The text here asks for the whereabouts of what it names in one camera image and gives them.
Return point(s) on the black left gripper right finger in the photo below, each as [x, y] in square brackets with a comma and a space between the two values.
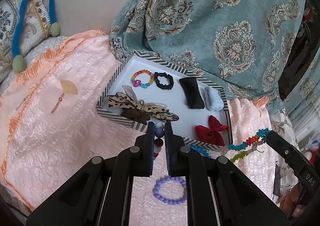
[218, 193]

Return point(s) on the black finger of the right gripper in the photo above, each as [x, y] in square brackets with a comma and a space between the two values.
[301, 167]

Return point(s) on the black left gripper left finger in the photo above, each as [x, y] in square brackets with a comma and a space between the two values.
[100, 192]

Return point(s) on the black velvet bow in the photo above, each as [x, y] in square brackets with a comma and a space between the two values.
[192, 92]

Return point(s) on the black scrunchie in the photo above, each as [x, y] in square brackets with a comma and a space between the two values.
[164, 81]

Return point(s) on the person's right hand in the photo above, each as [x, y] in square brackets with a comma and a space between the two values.
[295, 201]

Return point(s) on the red velvet bow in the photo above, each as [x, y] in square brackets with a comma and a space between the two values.
[211, 134]

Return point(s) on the peach satin quilted bedspread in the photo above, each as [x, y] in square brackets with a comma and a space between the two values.
[41, 150]

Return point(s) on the leopard print ribbon bow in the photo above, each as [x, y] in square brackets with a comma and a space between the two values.
[136, 109]

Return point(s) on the light blue fuzzy hair clip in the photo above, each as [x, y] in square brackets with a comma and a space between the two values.
[213, 100]

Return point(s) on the chevron striped white tray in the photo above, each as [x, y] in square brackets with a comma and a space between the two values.
[174, 99]

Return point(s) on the teal paisley blanket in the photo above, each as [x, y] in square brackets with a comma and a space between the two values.
[241, 45]

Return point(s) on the floral embroidered cream pillow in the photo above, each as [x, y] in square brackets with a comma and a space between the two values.
[35, 29]

